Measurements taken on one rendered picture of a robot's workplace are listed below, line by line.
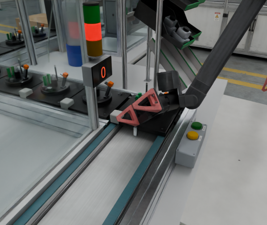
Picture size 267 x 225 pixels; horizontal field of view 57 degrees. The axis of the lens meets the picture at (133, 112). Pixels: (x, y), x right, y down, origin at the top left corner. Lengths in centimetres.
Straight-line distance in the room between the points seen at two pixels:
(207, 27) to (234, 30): 430
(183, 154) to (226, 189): 18
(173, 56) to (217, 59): 56
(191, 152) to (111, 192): 30
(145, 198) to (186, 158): 24
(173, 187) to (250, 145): 42
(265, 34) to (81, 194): 445
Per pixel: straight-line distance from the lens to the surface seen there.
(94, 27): 79
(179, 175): 94
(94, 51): 81
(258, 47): 497
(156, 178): 78
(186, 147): 90
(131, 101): 114
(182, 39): 115
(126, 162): 89
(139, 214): 70
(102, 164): 89
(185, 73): 131
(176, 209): 84
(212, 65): 78
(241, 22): 79
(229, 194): 92
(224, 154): 107
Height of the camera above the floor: 152
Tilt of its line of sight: 31 degrees down
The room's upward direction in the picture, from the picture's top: straight up
